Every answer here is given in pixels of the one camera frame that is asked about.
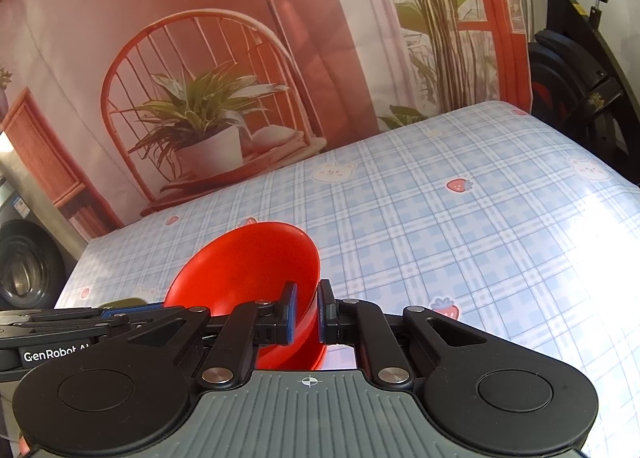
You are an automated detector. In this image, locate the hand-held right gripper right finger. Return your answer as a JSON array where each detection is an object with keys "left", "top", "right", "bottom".
[{"left": 318, "top": 279, "right": 488, "bottom": 388}]

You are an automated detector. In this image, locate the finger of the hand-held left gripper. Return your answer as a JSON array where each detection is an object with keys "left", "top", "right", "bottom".
[{"left": 0, "top": 302, "right": 168, "bottom": 338}]

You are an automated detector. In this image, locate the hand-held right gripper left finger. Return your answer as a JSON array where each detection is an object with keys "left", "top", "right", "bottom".
[{"left": 127, "top": 281, "right": 300, "bottom": 389}]

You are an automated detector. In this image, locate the red bowl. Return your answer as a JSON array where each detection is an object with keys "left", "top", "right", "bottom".
[{"left": 164, "top": 221, "right": 328, "bottom": 371}]

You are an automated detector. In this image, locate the grey washing machine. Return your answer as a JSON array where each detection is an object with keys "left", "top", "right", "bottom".
[{"left": 0, "top": 173, "right": 68, "bottom": 311}]

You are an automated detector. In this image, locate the blue plaid tablecloth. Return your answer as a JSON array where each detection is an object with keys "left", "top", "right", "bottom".
[{"left": 54, "top": 99, "right": 640, "bottom": 458}]

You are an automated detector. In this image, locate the printed room backdrop cloth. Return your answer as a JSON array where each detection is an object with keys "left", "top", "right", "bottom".
[{"left": 0, "top": 0, "right": 533, "bottom": 244}]

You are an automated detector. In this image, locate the black exercise bike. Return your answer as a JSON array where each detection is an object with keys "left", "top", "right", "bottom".
[{"left": 527, "top": 0, "right": 640, "bottom": 179}]

